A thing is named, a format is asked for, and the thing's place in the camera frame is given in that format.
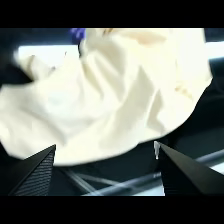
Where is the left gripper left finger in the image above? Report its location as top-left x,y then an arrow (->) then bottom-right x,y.
8,144 -> 57,197

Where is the cream shirt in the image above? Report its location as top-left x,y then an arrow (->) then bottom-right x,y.
0,28 -> 214,167

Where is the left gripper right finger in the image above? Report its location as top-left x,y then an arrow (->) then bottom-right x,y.
153,140 -> 224,197

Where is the blue garment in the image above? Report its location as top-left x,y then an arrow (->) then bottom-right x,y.
69,28 -> 87,45

